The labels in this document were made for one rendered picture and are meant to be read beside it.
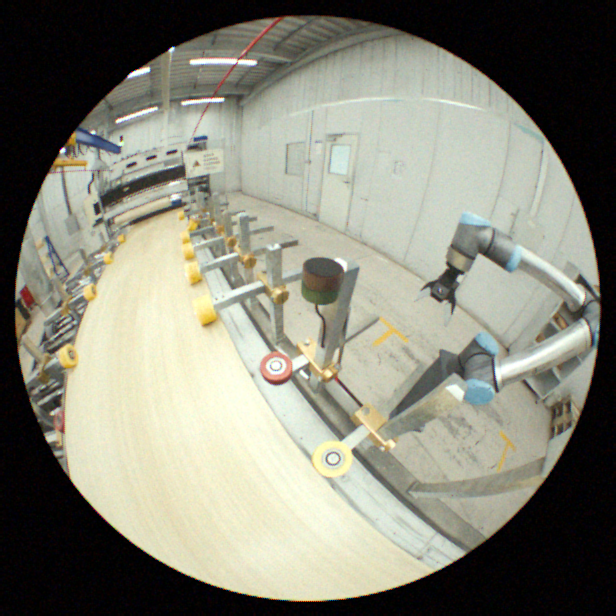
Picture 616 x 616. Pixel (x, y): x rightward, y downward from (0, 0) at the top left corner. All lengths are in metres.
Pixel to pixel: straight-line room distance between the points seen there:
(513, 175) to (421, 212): 1.54
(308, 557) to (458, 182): 3.15
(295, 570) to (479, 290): 3.03
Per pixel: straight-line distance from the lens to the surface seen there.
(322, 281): 0.25
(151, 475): 0.52
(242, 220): 0.71
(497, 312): 3.07
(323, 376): 0.51
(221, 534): 0.47
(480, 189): 2.88
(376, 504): 0.76
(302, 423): 0.71
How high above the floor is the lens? 1.31
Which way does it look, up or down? 43 degrees down
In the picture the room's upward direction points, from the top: 5 degrees clockwise
